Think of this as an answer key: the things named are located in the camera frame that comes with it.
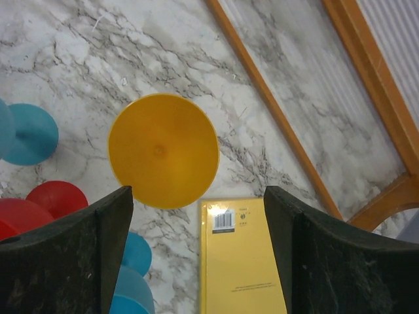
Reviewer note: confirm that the red plastic goblet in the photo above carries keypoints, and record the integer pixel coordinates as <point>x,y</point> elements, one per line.
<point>44,204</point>

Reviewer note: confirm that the left blue plastic goblet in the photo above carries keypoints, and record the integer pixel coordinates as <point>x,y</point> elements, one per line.
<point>29,134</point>

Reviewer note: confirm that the right blue plastic goblet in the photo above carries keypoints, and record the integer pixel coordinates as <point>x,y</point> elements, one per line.
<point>132,293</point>

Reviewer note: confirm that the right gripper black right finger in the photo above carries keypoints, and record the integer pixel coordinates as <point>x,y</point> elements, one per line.
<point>328,266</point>

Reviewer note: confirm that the blue plastic goblet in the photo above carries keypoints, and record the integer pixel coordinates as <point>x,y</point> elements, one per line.
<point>132,293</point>
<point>29,134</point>

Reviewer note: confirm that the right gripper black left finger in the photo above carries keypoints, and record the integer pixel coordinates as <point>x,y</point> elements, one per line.
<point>70,265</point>

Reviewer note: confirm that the yellow plastic goblet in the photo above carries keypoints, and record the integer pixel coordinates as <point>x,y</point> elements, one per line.
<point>165,147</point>

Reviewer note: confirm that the yellow book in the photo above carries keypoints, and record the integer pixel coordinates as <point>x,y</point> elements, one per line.
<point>238,272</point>

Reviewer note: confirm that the wooden shelf rack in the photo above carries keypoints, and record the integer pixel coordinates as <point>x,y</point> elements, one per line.
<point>322,90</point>

